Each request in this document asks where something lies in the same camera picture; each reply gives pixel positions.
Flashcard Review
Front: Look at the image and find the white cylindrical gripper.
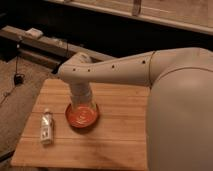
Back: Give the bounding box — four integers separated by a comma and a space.
69, 83, 96, 109

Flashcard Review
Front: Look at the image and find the small white bottle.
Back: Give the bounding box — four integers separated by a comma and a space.
40, 108, 53, 145

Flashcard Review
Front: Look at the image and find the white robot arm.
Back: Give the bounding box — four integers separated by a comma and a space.
58, 47, 213, 171

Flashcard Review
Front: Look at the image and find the orange ceramic bowl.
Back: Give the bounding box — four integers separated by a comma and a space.
65, 103, 99, 128

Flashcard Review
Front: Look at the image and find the long wooden beam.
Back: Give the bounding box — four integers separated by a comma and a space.
0, 26, 113, 61

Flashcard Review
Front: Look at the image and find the small white block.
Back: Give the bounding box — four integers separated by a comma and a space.
26, 28, 43, 38

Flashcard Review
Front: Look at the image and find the black cable with plug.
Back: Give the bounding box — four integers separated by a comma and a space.
0, 36, 26, 104

